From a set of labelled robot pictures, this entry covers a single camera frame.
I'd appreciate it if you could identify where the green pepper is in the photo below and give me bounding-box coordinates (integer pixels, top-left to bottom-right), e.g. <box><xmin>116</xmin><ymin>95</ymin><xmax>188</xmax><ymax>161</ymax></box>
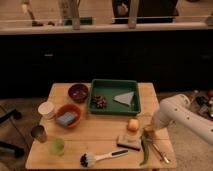
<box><xmin>140</xmin><ymin>134</ymin><xmax>149</xmax><ymax>165</ymax></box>

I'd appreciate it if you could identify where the blue sponge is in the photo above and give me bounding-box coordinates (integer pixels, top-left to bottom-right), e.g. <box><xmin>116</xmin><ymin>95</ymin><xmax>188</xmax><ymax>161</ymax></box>
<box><xmin>56</xmin><ymin>112</ymin><xmax>77</xmax><ymax>126</ymax></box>

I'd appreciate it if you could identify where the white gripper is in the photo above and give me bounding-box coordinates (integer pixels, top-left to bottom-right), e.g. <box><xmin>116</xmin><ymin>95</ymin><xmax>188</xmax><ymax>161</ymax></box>
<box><xmin>143</xmin><ymin>110</ymin><xmax>167</xmax><ymax>137</ymax></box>

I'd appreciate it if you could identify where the green plastic tray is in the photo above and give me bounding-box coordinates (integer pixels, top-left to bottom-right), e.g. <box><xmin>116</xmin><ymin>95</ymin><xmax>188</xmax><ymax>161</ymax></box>
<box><xmin>87</xmin><ymin>79</ymin><xmax>141</xmax><ymax>116</ymax></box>

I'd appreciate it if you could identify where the dark grape bunch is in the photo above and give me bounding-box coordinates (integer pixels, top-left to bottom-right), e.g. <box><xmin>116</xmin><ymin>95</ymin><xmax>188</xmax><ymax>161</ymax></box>
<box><xmin>92</xmin><ymin>95</ymin><xmax>107</xmax><ymax>109</ymax></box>

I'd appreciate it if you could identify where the orange bowl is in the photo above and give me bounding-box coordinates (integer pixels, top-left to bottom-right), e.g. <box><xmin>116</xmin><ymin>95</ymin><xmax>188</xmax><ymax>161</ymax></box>
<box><xmin>55</xmin><ymin>104</ymin><xmax>82</xmax><ymax>128</ymax></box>

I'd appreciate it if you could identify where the grey triangular cloth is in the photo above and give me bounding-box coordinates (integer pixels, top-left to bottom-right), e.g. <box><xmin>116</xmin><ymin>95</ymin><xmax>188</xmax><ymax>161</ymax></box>
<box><xmin>113</xmin><ymin>92</ymin><xmax>134</xmax><ymax>106</ymax></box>

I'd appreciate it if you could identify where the black office chair base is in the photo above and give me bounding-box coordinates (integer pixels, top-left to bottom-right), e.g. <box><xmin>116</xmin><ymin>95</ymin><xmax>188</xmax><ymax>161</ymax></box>
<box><xmin>0</xmin><ymin>105</ymin><xmax>25</xmax><ymax>158</ymax></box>

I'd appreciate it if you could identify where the white dish brush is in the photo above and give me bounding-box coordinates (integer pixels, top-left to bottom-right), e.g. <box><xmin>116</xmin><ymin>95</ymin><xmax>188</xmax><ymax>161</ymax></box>
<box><xmin>80</xmin><ymin>149</ymin><xmax>129</xmax><ymax>167</ymax></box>

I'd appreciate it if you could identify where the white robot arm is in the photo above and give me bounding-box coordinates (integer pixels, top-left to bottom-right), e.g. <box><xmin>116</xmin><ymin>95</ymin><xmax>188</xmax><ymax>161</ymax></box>
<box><xmin>145</xmin><ymin>94</ymin><xmax>213</xmax><ymax>146</ymax></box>

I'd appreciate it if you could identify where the brown scrub sponge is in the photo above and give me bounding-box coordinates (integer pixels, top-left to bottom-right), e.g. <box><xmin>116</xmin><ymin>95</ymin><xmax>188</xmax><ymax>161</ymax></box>
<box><xmin>116</xmin><ymin>133</ymin><xmax>141</xmax><ymax>151</ymax></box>

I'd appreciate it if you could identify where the purple bowl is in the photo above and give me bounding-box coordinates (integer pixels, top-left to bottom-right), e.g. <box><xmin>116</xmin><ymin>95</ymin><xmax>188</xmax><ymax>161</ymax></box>
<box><xmin>68</xmin><ymin>84</ymin><xmax>89</xmax><ymax>103</ymax></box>

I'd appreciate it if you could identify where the white cup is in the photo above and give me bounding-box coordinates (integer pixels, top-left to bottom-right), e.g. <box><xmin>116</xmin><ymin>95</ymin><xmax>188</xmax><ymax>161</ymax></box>
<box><xmin>38</xmin><ymin>101</ymin><xmax>55</xmax><ymax>119</ymax></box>

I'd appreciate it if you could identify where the metal cup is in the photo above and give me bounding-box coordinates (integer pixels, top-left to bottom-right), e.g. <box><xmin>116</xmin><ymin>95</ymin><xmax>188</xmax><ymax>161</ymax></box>
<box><xmin>31</xmin><ymin>125</ymin><xmax>47</xmax><ymax>143</ymax></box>

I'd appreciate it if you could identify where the metal fork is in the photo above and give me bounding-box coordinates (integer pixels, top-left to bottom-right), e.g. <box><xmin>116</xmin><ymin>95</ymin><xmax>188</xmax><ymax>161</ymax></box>
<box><xmin>149</xmin><ymin>140</ymin><xmax>171</xmax><ymax>164</ymax></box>

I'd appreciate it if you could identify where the orange apple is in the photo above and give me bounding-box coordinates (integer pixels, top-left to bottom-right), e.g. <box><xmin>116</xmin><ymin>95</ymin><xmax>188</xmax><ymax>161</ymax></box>
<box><xmin>127</xmin><ymin>119</ymin><xmax>139</xmax><ymax>132</ymax></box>

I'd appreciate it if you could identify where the green plastic cup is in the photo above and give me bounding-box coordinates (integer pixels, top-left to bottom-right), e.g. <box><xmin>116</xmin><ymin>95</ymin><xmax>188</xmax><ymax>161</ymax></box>
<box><xmin>49</xmin><ymin>138</ymin><xmax>65</xmax><ymax>156</ymax></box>

